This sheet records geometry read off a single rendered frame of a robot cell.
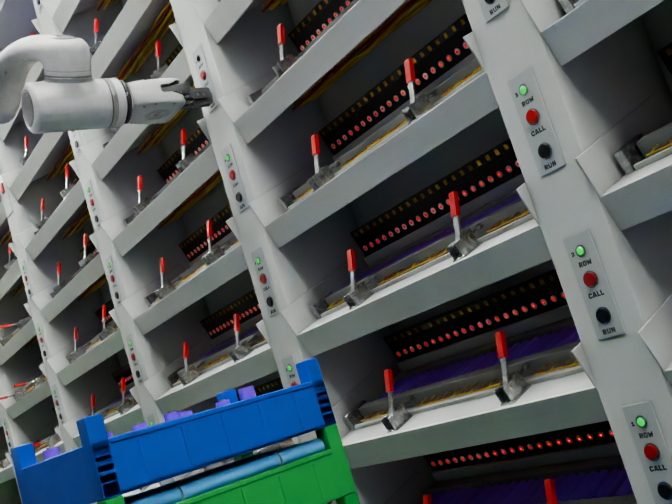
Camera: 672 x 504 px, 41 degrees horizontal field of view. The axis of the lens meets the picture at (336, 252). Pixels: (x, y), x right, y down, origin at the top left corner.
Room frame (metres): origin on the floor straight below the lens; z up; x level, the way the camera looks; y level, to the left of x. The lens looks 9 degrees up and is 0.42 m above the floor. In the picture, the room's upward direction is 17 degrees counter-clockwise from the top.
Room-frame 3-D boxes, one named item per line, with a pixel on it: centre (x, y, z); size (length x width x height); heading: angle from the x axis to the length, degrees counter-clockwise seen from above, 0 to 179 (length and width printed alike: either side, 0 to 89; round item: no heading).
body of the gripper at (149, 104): (1.52, 0.24, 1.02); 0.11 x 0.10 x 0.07; 125
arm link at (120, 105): (1.49, 0.29, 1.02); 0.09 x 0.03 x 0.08; 35
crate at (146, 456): (1.04, 0.24, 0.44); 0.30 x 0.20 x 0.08; 133
